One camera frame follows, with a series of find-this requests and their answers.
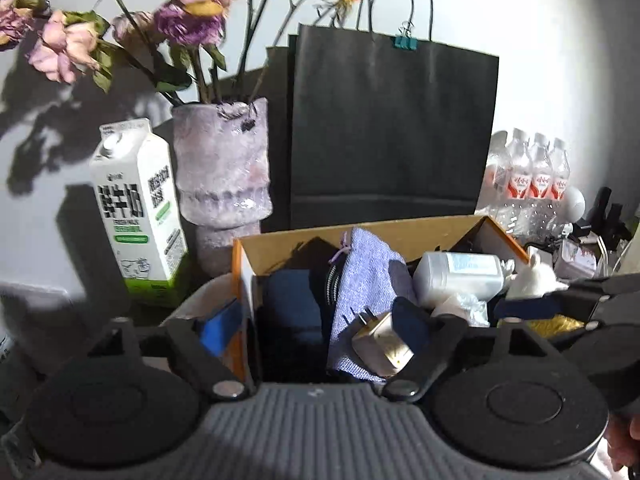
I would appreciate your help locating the person's right hand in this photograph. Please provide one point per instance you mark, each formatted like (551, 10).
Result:
(627, 440)

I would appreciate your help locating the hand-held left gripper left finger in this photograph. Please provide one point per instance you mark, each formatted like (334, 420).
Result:
(220, 325)

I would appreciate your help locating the yellow plush toy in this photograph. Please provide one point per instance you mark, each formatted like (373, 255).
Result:
(557, 327)

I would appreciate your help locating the small pink white box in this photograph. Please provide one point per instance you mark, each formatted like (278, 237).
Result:
(575, 260)

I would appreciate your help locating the white plastic bottle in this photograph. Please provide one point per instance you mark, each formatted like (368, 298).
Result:
(460, 275)

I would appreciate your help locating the navy blue cloth item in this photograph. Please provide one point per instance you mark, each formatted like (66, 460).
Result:
(290, 305)

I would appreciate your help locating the black gadget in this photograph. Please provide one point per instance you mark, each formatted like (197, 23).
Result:
(605, 215)

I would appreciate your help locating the purple glass vase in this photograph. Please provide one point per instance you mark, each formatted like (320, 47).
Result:
(222, 170)

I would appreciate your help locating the white rabbit figure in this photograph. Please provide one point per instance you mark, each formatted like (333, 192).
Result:
(535, 277)

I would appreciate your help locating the red cardboard box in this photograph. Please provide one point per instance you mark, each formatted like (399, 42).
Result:
(400, 237)

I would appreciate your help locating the purple fabric pouch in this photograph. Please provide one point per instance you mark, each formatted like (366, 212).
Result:
(370, 270)

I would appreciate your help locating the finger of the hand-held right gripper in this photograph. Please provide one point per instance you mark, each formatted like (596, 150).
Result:
(590, 297)

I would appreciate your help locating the clear plastic wrap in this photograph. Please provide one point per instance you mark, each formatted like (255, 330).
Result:
(462, 310)

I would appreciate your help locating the black paper bag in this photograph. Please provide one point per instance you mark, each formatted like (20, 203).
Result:
(390, 130)
(280, 135)

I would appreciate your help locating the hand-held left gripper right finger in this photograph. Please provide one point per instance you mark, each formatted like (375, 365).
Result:
(412, 317)

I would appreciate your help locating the dried purple rose bouquet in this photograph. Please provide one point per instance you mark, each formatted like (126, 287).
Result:
(192, 20)

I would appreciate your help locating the white charger plug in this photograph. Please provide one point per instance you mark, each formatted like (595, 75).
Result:
(382, 345)

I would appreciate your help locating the white milk carton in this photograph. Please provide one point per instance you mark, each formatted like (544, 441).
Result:
(137, 210)

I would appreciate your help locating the green binder clip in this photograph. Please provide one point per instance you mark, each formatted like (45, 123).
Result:
(405, 40)

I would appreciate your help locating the pack of water bottles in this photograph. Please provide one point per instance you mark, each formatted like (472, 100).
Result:
(530, 180)

